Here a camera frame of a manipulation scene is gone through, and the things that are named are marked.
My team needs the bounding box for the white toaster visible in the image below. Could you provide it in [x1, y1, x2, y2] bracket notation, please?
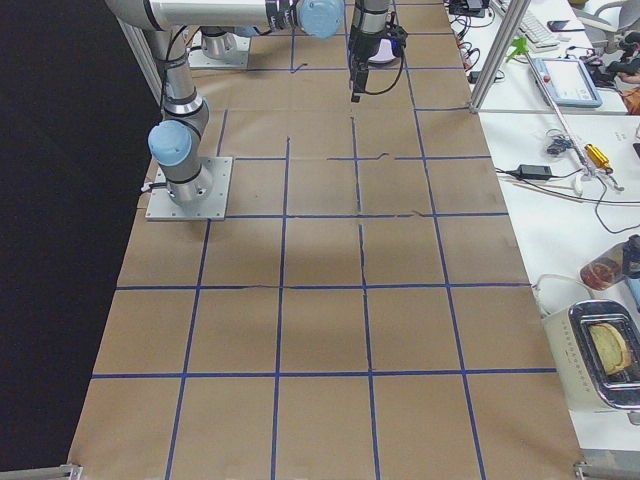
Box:
[542, 300, 639, 426]

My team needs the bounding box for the aluminium frame post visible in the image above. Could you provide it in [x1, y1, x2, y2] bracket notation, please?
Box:
[469, 0, 530, 113]

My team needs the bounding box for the brown paper table cover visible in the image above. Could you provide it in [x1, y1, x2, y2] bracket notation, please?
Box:
[69, 1, 580, 479]

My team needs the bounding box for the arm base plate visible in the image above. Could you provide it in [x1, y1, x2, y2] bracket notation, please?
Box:
[189, 33, 251, 70]
[146, 157, 233, 221]

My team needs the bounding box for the yellow tool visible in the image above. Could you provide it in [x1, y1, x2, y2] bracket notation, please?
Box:
[585, 144, 613, 174]

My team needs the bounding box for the toast slice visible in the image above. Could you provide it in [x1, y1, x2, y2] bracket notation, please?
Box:
[589, 323, 631, 375]

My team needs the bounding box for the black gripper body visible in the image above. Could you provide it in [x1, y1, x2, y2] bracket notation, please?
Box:
[349, 27, 408, 95]

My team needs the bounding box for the green reach grabber stick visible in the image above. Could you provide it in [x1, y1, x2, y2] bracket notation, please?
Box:
[506, 36, 624, 192]

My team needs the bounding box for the lilac plate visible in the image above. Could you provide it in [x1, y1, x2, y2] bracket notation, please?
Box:
[369, 39, 398, 66]

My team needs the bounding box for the black power adapter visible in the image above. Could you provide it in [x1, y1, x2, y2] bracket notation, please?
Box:
[515, 164, 553, 181]

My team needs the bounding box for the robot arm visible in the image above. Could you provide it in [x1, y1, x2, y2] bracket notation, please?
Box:
[201, 26, 259, 60]
[107, 1, 345, 206]

